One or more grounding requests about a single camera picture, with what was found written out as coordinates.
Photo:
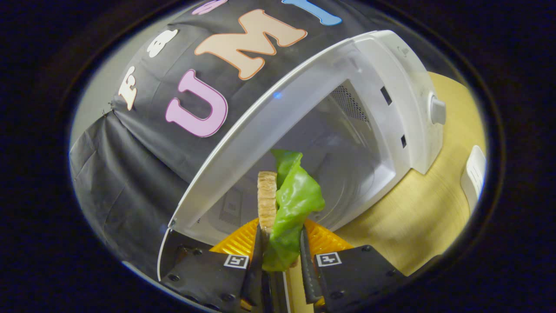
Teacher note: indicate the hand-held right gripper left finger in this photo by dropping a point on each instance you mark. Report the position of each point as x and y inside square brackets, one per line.
[256, 269]

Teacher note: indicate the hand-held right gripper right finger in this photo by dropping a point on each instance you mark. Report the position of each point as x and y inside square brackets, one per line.
[306, 269]

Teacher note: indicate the sandwich with green lettuce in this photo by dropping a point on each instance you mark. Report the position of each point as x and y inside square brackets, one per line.
[295, 200]

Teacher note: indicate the white microwave oven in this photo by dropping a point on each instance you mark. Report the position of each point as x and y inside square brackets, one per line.
[391, 87]

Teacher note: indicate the black backdrop cloth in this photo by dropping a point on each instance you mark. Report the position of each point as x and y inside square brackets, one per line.
[130, 174]

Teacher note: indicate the white rectangular tray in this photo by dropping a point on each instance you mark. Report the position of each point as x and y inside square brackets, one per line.
[473, 178]

